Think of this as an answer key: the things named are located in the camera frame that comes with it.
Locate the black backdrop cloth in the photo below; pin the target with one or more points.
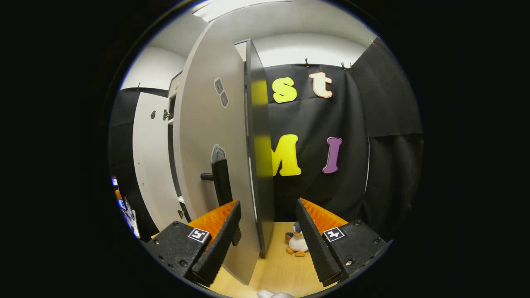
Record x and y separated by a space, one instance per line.
372 165

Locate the grey cabinet door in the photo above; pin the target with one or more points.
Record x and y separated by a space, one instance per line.
151 165
207 124

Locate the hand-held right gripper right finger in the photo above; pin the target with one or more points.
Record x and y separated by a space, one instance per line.
312 244

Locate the plush penguin toy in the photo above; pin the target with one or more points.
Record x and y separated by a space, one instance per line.
298 244

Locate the lit screen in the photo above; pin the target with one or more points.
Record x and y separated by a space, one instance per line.
120 203

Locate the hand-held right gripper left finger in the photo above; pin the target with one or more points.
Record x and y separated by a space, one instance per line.
221 244

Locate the grey and black cabinet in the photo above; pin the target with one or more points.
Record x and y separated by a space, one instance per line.
261 124

